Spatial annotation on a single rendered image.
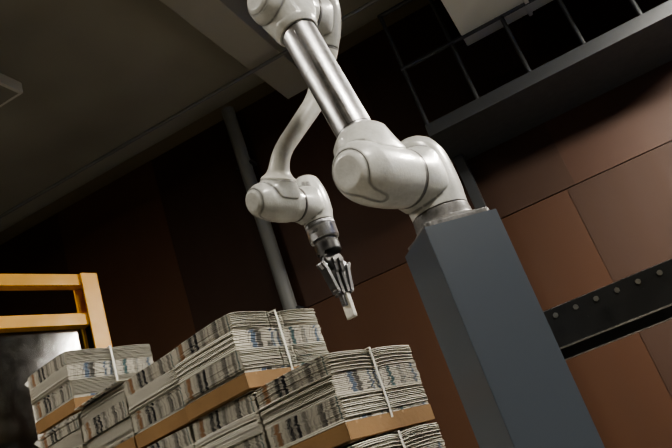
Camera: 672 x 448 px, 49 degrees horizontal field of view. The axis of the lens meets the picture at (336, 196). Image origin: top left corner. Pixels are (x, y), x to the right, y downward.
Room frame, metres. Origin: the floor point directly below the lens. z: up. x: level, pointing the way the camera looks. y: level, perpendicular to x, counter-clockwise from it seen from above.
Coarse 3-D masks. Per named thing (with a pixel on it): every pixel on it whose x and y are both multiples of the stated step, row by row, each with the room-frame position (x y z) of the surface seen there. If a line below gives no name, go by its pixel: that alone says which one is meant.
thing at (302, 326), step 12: (288, 312) 2.22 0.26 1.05; (300, 312) 2.26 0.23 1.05; (312, 312) 2.31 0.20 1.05; (288, 324) 2.21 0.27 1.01; (300, 324) 2.25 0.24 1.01; (312, 324) 2.30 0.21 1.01; (288, 336) 2.19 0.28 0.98; (300, 336) 2.23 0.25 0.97; (312, 336) 2.28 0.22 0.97; (300, 348) 2.21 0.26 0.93; (312, 348) 2.26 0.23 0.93; (324, 348) 2.30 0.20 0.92; (300, 360) 2.20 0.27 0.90
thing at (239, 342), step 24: (240, 312) 2.06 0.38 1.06; (264, 312) 2.14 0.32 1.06; (192, 336) 2.12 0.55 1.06; (216, 336) 2.06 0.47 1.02; (240, 336) 2.04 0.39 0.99; (264, 336) 2.11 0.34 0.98; (192, 360) 2.12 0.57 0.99; (216, 360) 2.06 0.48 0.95; (240, 360) 2.01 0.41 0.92; (264, 360) 2.08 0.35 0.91; (192, 384) 2.14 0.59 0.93; (216, 384) 2.08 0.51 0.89; (216, 408) 2.12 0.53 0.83
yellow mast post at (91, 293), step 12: (84, 276) 3.23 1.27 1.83; (96, 276) 3.29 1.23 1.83; (84, 288) 3.22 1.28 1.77; (96, 288) 3.28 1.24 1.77; (84, 300) 3.30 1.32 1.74; (96, 300) 3.26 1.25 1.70; (84, 312) 3.29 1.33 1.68; (96, 312) 3.25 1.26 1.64; (96, 324) 3.24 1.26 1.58; (96, 336) 3.23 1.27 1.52; (108, 336) 3.28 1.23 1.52
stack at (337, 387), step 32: (352, 352) 1.95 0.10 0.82; (384, 352) 2.06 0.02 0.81; (288, 384) 1.95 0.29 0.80; (320, 384) 1.89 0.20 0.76; (352, 384) 1.92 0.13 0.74; (384, 384) 2.03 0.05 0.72; (416, 384) 2.14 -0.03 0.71; (224, 416) 2.10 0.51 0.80; (256, 416) 2.03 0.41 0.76; (288, 416) 1.97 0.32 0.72; (320, 416) 1.91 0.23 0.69; (352, 416) 1.88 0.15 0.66
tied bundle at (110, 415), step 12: (108, 396) 2.42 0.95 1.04; (120, 396) 2.37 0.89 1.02; (84, 408) 2.51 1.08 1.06; (96, 408) 2.47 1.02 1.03; (108, 408) 2.41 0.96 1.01; (120, 408) 2.37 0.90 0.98; (84, 420) 2.51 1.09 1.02; (96, 420) 2.46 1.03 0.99; (108, 420) 2.42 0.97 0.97; (120, 420) 2.38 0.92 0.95; (84, 432) 2.51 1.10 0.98; (96, 432) 2.47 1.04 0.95; (108, 432) 2.44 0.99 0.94; (120, 432) 2.40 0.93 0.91; (132, 432) 2.37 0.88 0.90; (96, 444) 2.49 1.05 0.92; (108, 444) 2.45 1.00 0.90
